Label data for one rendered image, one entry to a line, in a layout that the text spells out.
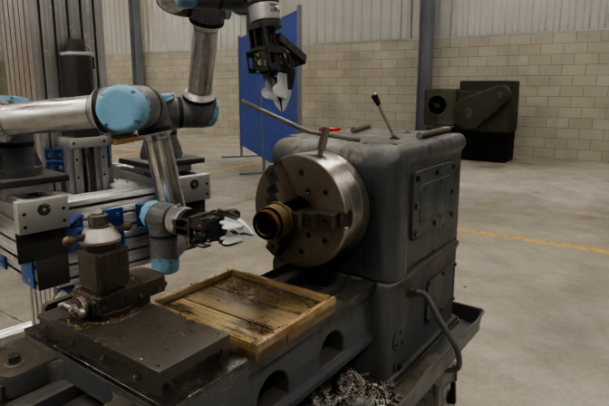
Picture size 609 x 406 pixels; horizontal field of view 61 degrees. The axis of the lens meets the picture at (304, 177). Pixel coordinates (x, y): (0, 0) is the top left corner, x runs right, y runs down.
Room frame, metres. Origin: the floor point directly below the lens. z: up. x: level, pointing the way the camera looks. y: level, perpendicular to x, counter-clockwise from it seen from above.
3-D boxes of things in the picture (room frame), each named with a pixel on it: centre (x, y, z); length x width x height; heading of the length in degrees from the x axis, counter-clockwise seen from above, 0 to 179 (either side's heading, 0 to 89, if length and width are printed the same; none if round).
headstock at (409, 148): (1.76, -0.23, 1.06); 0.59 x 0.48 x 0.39; 144
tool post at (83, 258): (0.99, 0.40, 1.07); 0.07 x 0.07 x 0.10; 54
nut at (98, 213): (0.98, 0.41, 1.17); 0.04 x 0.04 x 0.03
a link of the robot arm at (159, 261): (1.35, 0.38, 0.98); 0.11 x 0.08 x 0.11; 175
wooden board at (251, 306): (1.19, 0.15, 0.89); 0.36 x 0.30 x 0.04; 54
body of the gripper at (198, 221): (1.23, 0.26, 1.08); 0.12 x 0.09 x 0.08; 54
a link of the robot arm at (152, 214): (1.33, 0.38, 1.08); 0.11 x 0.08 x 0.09; 54
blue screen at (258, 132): (8.27, 0.66, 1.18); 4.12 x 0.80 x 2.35; 17
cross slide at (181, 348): (0.95, 0.36, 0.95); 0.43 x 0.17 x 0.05; 54
